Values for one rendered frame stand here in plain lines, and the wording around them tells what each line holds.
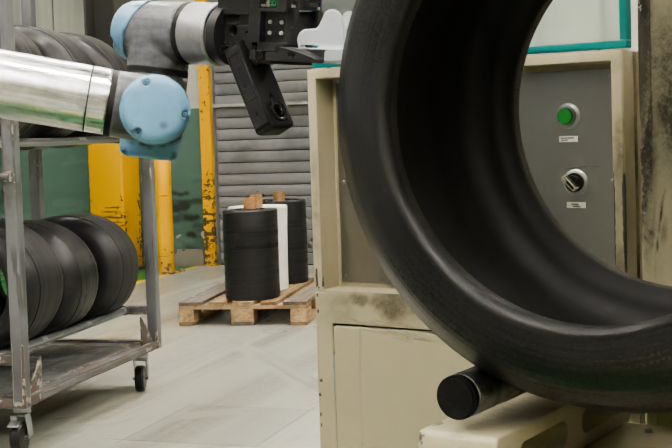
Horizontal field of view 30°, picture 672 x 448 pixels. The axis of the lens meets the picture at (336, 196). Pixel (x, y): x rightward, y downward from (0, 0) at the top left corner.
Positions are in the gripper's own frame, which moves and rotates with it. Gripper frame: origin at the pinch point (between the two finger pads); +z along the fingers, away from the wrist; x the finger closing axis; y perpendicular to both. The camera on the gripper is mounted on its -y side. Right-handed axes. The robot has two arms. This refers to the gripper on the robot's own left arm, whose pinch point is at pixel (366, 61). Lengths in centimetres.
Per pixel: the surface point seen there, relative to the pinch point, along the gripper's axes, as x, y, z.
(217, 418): 278, -153, -236
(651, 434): 20, -41, 29
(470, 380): -9.9, -30.2, 20.1
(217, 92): 755, -46, -624
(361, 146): -11.9, -8.3, 7.3
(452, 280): -12.5, -20.1, 18.8
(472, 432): -9.4, -35.5, 20.4
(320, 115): 57, -10, -44
